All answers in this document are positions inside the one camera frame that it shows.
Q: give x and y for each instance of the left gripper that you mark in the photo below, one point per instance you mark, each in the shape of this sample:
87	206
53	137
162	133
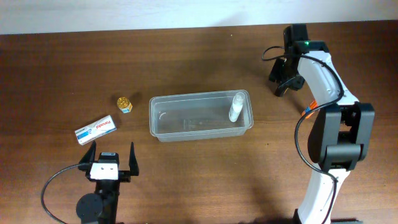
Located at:
125	175

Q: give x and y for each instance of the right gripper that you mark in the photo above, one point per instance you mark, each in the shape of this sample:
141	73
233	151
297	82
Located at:
286	73

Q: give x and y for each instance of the orange tube white cap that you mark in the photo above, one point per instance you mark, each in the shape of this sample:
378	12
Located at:
308	111

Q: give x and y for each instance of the white spray bottle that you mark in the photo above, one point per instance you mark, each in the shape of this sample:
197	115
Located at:
236	106

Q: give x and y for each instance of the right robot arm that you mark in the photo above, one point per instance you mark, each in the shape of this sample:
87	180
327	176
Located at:
340	135

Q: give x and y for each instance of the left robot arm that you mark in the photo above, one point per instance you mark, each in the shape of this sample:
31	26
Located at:
101	206

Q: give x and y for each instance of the clear plastic container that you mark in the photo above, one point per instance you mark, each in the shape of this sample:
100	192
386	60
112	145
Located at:
196	116

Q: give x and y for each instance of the white Panadol box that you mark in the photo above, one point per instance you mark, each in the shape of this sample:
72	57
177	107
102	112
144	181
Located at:
95	130

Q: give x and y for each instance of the small gold-lid balm jar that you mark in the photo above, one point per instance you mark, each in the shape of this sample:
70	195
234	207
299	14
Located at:
124	104

